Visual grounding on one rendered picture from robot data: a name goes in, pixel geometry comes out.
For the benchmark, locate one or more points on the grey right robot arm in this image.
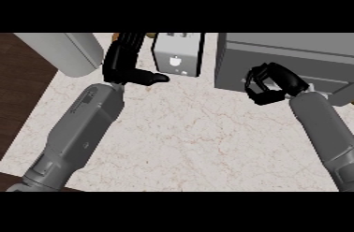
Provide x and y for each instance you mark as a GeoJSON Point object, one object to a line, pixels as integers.
{"type": "Point", "coordinates": [321, 129]}

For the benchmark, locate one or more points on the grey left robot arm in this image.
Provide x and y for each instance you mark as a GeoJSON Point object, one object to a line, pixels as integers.
{"type": "Point", "coordinates": [79, 129]}

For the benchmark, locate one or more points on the pale grey rounded appliance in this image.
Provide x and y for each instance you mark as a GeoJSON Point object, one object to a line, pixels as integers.
{"type": "Point", "coordinates": [64, 51]}

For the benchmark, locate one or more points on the large grey box appliance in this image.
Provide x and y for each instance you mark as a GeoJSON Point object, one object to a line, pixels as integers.
{"type": "Point", "coordinates": [286, 55]}

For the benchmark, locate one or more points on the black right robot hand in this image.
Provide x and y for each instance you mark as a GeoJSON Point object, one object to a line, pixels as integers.
{"type": "Point", "coordinates": [276, 81]}

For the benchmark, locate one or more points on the silver toaster with black side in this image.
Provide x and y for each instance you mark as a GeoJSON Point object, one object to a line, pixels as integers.
{"type": "Point", "coordinates": [176, 55]}

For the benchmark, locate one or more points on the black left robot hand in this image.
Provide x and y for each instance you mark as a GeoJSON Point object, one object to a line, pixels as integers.
{"type": "Point", "coordinates": [120, 62]}

